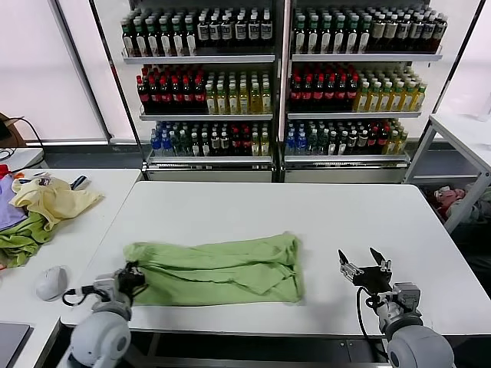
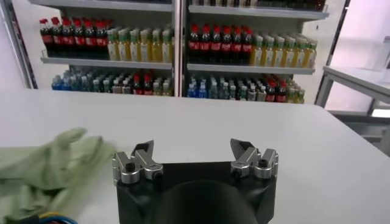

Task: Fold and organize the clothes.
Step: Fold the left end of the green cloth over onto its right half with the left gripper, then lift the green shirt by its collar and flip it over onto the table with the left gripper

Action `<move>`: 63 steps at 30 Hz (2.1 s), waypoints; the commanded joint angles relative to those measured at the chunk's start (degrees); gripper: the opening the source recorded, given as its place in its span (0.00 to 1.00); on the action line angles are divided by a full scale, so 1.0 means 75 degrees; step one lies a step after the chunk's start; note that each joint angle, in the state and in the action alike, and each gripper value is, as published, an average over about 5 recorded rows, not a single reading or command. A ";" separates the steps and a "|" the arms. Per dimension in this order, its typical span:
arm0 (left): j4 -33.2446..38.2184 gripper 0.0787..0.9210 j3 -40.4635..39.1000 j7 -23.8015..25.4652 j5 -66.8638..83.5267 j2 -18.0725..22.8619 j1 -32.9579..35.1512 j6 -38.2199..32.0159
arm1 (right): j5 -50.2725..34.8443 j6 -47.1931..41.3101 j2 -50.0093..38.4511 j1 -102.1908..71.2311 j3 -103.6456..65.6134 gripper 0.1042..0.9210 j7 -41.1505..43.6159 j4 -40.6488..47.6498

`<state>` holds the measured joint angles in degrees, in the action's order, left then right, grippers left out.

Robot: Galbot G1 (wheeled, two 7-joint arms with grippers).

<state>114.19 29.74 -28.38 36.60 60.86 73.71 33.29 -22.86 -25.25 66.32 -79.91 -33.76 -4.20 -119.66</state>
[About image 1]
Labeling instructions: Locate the pale yellow shirt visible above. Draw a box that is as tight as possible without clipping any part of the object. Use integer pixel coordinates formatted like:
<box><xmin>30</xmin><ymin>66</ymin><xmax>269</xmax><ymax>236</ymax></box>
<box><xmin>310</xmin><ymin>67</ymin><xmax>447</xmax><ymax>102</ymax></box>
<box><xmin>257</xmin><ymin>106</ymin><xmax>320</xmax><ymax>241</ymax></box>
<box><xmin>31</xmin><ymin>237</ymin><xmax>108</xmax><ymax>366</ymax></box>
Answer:
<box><xmin>10</xmin><ymin>176</ymin><xmax>105</xmax><ymax>231</ymax></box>

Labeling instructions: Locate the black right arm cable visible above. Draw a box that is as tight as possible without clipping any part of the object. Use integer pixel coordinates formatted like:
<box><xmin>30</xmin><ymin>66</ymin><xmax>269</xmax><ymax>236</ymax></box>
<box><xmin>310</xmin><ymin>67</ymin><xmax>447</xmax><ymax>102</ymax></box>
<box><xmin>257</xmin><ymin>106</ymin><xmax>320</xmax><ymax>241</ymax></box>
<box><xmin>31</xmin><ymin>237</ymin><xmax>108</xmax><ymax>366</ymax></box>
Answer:
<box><xmin>355</xmin><ymin>286</ymin><xmax>385</xmax><ymax>346</ymax></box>

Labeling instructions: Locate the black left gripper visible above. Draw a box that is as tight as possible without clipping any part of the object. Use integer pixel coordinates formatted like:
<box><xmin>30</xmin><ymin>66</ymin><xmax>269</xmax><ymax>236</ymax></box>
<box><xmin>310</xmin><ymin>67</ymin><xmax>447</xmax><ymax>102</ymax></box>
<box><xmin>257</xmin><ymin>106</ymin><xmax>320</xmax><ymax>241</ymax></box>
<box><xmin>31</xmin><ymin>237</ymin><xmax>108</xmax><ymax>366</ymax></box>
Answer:
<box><xmin>117</xmin><ymin>261</ymin><xmax>149</xmax><ymax>306</ymax></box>

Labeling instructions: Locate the grey computer mouse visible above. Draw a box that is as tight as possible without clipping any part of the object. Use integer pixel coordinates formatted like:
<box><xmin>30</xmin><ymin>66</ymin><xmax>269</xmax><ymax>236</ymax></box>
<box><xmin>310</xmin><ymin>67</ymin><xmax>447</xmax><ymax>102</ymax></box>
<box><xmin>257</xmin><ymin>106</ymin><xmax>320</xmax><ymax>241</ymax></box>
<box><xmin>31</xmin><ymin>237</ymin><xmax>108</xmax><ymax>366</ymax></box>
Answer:
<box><xmin>35</xmin><ymin>265</ymin><xmax>69</xmax><ymax>302</ymax></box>

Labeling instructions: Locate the grey laptop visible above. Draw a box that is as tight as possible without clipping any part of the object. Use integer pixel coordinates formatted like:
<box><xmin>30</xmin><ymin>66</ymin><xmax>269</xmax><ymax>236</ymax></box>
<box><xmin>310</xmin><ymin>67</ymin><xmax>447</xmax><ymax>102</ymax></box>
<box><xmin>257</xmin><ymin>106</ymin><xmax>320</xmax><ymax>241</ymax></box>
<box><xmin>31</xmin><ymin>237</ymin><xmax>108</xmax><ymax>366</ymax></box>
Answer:
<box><xmin>0</xmin><ymin>321</ymin><xmax>31</xmax><ymax>368</ymax></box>

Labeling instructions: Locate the white metal frame side table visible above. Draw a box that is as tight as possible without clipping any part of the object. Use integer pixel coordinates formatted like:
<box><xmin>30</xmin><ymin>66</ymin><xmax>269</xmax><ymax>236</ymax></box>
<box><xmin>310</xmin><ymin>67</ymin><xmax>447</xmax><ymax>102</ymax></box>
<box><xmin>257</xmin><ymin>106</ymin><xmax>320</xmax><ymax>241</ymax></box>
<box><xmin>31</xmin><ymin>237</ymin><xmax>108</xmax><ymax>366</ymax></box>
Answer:
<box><xmin>402</xmin><ymin>113</ymin><xmax>491</xmax><ymax>235</ymax></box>

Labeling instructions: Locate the beverage shelf rack with bottles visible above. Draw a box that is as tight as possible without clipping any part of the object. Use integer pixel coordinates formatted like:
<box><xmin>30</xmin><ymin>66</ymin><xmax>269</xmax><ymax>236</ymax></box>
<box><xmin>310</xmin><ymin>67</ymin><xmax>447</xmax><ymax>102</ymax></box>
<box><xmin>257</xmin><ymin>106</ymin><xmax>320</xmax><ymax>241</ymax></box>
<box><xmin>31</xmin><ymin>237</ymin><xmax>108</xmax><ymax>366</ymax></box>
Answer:
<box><xmin>283</xmin><ymin>0</ymin><xmax>448</xmax><ymax>184</ymax></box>
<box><xmin>121</xmin><ymin>0</ymin><xmax>285</xmax><ymax>183</ymax></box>

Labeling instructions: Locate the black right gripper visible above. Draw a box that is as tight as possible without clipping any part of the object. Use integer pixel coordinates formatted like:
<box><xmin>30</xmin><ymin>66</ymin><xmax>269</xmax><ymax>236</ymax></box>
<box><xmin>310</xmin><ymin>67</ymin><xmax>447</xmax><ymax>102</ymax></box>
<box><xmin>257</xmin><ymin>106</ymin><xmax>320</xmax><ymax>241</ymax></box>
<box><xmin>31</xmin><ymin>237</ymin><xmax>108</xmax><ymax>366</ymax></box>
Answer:
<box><xmin>337</xmin><ymin>247</ymin><xmax>393</xmax><ymax>295</ymax></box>

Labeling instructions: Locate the purple garment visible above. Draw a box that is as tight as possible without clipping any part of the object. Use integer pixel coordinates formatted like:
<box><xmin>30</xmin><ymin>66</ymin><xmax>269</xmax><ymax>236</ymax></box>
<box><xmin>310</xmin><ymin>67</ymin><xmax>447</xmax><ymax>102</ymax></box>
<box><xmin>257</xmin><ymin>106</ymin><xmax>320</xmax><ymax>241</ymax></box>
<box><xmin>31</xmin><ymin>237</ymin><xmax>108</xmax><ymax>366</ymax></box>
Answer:
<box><xmin>0</xmin><ymin>179</ymin><xmax>30</xmax><ymax>233</ymax></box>

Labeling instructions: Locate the light green polo shirt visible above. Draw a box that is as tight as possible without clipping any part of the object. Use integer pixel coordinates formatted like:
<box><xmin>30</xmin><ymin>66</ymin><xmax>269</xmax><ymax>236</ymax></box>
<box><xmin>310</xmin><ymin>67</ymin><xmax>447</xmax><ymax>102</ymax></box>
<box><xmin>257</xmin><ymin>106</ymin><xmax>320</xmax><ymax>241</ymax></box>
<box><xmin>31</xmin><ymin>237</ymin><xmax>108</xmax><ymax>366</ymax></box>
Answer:
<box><xmin>122</xmin><ymin>231</ymin><xmax>306</xmax><ymax>307</ymax></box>

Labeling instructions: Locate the pile of plush toys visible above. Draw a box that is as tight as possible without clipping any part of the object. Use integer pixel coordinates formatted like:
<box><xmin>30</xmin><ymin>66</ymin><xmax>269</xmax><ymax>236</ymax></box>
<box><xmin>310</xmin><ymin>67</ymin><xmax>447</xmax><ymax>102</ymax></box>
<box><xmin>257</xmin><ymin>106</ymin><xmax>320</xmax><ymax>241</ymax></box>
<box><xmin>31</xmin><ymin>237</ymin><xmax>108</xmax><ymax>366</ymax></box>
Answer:
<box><xmin>427</xmin><ymin>182</ymin><xmax>491</xmax><ymax>223</ymax></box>

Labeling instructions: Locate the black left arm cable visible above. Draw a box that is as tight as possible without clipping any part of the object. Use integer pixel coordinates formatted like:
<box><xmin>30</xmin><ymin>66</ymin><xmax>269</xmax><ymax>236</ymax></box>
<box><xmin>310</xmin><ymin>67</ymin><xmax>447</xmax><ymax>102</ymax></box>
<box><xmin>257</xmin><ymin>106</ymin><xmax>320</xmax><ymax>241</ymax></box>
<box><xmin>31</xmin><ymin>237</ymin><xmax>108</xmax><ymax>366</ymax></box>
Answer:
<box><xmin>61</xmin><ymin>284</ymin><xmax>96</xmax><ymax>307</ymax></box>

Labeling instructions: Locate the thin black wall cable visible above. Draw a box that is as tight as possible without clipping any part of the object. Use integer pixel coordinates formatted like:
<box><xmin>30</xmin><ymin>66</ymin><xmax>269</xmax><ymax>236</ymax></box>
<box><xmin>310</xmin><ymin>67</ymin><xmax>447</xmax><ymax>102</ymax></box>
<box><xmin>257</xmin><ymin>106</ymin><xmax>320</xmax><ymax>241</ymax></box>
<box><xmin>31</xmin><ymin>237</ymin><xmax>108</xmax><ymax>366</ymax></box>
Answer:
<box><xmin>18</xmin><ymin>117</ymin><xmax>48</xmax><ymax>169</ymax></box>

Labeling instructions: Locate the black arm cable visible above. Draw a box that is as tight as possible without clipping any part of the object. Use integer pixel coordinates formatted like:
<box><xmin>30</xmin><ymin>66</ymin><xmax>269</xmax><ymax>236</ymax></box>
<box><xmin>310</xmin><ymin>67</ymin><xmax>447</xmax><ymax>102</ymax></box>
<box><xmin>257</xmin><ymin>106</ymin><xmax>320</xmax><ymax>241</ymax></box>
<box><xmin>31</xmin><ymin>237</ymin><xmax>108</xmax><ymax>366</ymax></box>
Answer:
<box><xmin>61</xmin><ymin>284</ymin><xmax>96</xmax><ymax>307</ymax></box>
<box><xmin>355</xmin><ymin>286</ymin><xmax>385</xmax><ymax>346</ymax></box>

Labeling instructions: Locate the brown cardboard box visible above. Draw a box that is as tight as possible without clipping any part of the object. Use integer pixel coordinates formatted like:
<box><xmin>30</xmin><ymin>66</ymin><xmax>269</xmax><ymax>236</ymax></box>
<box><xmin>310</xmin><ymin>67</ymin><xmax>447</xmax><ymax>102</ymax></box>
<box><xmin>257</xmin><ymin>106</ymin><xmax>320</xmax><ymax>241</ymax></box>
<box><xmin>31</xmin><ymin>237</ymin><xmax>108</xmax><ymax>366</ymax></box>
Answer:
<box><xmin>0</xmin><ymin>113</ymin><xmax>28</xmax><ymax>149</ymax></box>

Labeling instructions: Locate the crumpled green garment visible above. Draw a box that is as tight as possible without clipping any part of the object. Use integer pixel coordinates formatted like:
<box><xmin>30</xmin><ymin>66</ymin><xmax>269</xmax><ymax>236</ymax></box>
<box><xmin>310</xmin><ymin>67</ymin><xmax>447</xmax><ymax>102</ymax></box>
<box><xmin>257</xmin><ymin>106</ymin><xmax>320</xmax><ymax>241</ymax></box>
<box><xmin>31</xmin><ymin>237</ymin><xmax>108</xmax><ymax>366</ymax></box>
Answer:
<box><xmin>0</xmin><ymin>212</ymin><xmax>54</xmax><ymax>269</ymax></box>

